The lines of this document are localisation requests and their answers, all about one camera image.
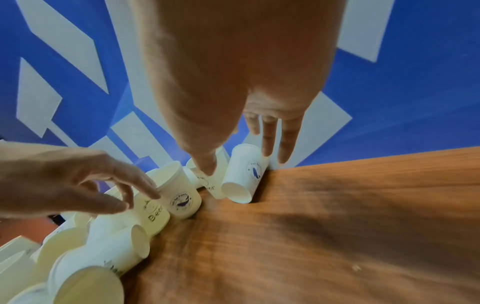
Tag person's left hand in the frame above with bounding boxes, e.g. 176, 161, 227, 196
0, 140, 162, 220

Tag person's right hand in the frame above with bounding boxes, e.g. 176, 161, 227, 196
128, 0, 348, 176

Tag pile of white paper cups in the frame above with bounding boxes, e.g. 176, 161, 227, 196
0, 143, 272, 304

